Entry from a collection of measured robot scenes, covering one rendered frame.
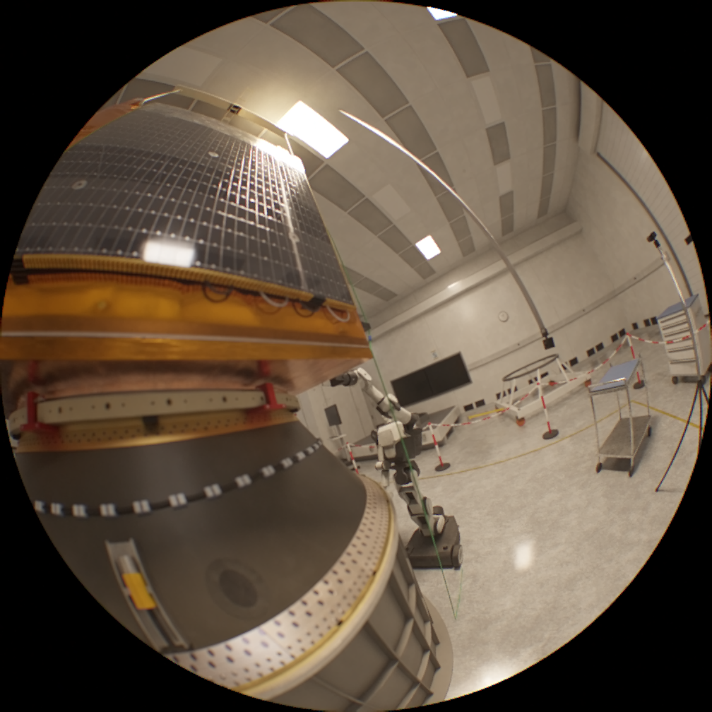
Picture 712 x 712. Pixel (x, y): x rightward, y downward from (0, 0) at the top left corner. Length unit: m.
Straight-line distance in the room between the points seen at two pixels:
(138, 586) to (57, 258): 0.59
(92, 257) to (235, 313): 0.39
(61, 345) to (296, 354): 0.59
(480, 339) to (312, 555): 8.02
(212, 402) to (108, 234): 0.49
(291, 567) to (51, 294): 0.73
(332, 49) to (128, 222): 3.47
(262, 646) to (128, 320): 0.63
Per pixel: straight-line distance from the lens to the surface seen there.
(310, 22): 3.84
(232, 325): 0.54
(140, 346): 0.48
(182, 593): 0.49
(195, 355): 0.48
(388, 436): 1.64
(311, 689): 0.65
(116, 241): 0.60
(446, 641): 1.71
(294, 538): 0.54
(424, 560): 2.09
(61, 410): 0.64
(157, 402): 0.55
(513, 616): 1.76
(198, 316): 0.53
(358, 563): 0.60
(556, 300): 8.81
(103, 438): 0.60
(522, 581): 1.91
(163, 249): 0.57
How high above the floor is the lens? 1.58
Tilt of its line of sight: 14 degrees up
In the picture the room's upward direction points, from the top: 18 degrees counter-clockwise
